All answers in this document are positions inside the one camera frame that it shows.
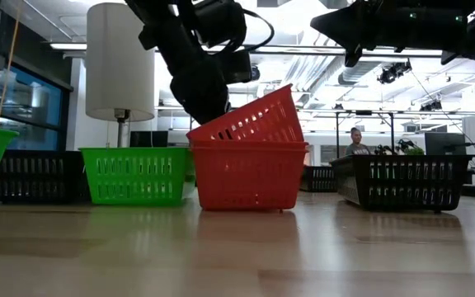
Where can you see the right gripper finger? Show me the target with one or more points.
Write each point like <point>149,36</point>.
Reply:
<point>336,22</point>

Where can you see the red plastic basket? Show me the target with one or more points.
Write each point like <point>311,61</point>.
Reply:
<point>262,115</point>
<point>247,177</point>

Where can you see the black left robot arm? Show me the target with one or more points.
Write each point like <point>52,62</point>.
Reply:
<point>167,29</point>

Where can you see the black track spotlight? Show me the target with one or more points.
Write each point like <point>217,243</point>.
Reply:
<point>394,71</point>
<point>431,106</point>

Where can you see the dark computer monitor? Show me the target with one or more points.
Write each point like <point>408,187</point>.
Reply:
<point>443,143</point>
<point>149,139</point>

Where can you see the white shade floor lamp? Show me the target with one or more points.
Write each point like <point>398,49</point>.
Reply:
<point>120,62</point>

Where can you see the small green plant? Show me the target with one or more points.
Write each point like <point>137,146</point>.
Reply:
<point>410,149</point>

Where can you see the person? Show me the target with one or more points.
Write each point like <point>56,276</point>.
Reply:
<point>356,148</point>

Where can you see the black plastic basket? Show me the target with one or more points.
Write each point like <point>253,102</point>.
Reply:
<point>35,156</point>
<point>320,177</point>
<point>402,160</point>

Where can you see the dark framed window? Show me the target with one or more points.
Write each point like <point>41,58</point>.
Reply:
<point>27,99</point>

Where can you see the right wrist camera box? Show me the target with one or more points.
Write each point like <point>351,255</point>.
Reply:
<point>353,55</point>

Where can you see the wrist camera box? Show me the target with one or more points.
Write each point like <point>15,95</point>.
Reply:
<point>237,66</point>
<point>353,55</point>

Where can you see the ceiling light rail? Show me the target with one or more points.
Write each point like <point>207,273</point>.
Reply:
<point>303,50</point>

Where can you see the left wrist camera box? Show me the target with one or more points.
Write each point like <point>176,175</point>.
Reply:
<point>237,66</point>

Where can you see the black metal frame table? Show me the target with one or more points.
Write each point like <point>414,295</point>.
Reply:
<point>363,112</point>

